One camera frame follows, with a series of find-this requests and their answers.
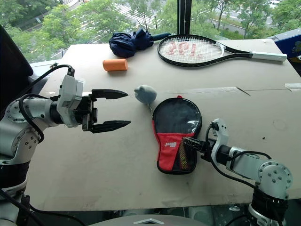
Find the black red paddle case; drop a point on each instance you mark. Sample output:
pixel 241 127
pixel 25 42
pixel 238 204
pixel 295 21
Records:
pixel 168 150

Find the navy folded umbrella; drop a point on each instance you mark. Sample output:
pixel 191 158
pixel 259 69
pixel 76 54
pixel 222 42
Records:
pixel 127 43

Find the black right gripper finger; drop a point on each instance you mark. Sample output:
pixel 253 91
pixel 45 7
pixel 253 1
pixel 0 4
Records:
pixel 194 142
pixel 195 147

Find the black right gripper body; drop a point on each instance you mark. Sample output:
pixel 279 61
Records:
pixel 206 149

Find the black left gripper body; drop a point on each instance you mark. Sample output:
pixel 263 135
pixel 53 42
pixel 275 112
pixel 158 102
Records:
pixel 89 115

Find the orange foam cylinder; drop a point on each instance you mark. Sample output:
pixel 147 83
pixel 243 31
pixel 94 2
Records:
pixel 115 65

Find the black monitor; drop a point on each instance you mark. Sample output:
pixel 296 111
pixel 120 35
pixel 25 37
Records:
pixel 11 70

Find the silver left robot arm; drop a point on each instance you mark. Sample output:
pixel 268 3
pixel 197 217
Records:
pixel 14 131

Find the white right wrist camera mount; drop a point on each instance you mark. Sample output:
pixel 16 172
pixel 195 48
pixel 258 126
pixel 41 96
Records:
pixel 222 134

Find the blue box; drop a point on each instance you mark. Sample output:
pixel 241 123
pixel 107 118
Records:
pixel 289 47

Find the grey plush mouse toy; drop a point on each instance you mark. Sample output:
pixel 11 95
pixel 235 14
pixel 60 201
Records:
pixel 145 93

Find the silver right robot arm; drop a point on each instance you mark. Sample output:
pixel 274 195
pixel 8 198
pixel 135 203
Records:
pixel 272 174

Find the clear tape piece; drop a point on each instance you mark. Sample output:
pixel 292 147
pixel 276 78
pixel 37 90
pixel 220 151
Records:
pixel 292 86

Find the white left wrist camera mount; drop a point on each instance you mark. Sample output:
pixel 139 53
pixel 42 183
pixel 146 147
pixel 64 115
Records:
pixel 69 99

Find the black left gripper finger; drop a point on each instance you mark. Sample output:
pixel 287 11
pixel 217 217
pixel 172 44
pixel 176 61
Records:
pixel 110 124
pixel 108 94

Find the black white tennis racket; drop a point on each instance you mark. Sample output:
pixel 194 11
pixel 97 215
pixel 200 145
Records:
pixel 265 56

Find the black window frame post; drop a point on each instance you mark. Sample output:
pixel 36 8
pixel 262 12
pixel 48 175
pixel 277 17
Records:
pixel 183 16

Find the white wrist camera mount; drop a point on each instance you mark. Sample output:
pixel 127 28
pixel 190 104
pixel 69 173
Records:
pixel 69 99
pixel 222 134

